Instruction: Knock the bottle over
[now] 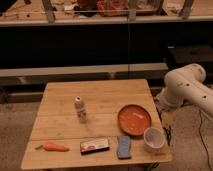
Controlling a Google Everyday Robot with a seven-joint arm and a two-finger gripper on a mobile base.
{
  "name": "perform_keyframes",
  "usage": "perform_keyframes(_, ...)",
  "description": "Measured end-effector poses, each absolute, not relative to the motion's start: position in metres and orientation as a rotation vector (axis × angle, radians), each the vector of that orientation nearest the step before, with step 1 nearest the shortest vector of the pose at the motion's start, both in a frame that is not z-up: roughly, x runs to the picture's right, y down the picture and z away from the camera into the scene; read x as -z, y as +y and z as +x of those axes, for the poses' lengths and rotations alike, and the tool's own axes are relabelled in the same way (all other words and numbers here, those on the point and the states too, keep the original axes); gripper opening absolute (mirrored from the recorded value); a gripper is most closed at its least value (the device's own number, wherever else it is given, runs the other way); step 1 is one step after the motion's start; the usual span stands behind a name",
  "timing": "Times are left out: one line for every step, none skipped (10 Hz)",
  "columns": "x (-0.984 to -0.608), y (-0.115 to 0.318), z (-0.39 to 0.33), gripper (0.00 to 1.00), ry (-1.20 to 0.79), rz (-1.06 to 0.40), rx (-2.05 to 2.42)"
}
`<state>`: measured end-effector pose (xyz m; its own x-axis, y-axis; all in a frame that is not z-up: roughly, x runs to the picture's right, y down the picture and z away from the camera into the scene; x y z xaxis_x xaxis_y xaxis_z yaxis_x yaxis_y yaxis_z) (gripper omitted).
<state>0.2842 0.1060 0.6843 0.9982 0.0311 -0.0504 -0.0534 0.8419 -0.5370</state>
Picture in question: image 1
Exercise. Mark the small white bottle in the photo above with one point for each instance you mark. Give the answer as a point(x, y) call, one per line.
point(80, 109)

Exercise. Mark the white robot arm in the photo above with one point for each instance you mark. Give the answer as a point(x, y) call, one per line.
point(186, 83)

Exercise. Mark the orange plate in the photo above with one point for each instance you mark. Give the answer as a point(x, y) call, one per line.
point(134, 119)

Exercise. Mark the wooden table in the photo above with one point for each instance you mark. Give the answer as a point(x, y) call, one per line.
point(57, 122)

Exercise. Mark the blue sponge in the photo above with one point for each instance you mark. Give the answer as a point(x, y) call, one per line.
point(124, 147)

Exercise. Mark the orange carrot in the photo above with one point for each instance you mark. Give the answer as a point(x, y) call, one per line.
point(52, 147)

